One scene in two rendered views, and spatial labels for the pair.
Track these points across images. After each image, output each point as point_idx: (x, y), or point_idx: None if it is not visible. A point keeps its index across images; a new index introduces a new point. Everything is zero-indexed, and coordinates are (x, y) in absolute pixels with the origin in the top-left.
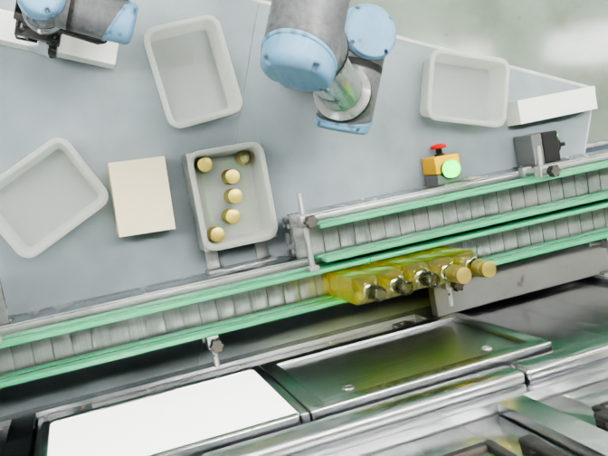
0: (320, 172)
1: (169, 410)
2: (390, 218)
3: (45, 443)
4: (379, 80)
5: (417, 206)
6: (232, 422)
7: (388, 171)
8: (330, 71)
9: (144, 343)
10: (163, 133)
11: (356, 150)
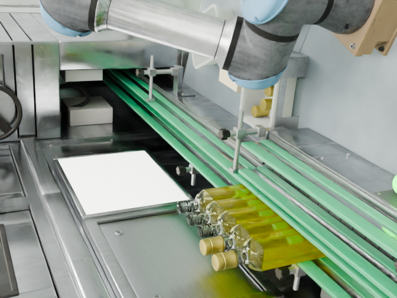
0: (341, 109)
1: (133, 178)
2: None
3: (111, 152)
4: (267, 45)
5: (294, 183)
6: (91, 196)
7: (391, 146)
8: (52, 26)
9: (190, 145)
10: None
11: (374, 108)
